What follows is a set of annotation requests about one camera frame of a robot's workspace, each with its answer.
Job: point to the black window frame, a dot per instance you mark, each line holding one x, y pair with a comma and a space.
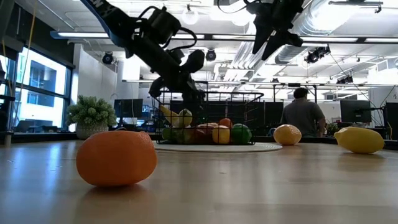
70, 93

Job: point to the person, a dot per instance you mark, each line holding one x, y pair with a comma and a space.
303, 115

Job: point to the black pipe rack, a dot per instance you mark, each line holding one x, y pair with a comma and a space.
315, 91

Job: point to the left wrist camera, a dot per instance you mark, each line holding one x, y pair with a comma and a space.
164, 25

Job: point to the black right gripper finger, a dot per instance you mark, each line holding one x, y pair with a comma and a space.
261, 39
273, 46

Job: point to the black table frame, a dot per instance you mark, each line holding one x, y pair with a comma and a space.
40, 137

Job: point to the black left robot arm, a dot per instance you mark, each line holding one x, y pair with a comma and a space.
109, 15

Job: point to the yellow orange mango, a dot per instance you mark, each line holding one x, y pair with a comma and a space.
287, 134

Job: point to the red chilli pepper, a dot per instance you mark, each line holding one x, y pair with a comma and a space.
203, 137

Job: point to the black cabinet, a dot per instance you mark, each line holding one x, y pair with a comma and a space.
391, 121

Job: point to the small yellow lemon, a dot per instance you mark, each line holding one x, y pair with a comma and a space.
221, 135

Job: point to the black track light cluster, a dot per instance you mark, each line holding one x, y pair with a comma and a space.
345, 80
315, 55

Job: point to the yellow banana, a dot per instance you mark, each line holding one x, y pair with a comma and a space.
170, 116

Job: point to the silver ventilation duct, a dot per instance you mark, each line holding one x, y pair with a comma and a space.
320, 18

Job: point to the black computer monitor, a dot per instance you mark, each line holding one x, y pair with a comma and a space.
128, 108
355, 111

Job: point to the orange pepper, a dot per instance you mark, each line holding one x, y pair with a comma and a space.
207, 125

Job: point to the long ceiling light bar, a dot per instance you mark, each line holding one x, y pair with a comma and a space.
77, 35

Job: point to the green cucumber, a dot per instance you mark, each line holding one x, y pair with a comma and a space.
168, 134

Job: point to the black ceiling spotlight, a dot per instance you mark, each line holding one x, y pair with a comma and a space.
211, 55
108, 58

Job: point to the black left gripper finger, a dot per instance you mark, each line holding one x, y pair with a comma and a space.
189, 99
200, 98

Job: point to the potted green plant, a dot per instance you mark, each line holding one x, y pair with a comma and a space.
90, 113

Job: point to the orange mandarin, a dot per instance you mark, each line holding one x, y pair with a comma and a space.
116, 158
225, 123

